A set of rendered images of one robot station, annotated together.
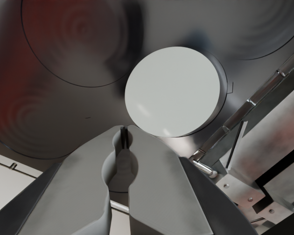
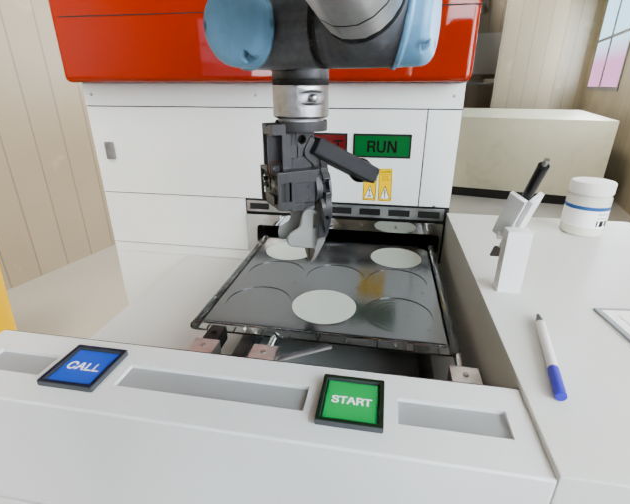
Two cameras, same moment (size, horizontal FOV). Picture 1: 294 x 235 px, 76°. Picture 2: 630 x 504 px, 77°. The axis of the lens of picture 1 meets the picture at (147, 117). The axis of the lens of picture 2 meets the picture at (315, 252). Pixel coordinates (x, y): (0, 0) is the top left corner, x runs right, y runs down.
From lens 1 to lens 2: 0.62 m
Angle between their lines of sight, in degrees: 83
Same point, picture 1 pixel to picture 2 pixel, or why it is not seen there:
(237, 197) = not seen: hidden behind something
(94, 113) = (293, 285)
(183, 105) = (322, 310)
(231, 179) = (272, 351)
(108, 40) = (336, 282)
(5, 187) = (172, 297)
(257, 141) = not seen: hidden behind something
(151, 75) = (330, 295)
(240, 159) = not seen: hidden behind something
